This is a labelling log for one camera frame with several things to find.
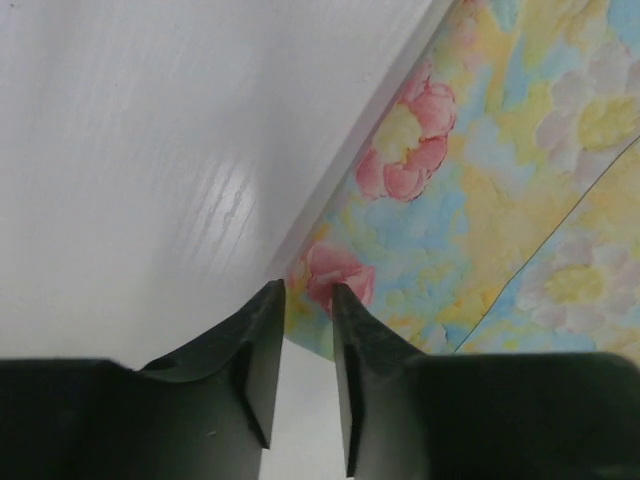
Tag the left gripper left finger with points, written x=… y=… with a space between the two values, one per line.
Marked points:
x=202 y=411

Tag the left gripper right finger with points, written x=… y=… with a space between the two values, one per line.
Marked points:
x=406 y=414

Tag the floral pastel skirt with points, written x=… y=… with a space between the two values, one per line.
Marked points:
x=496 y=208

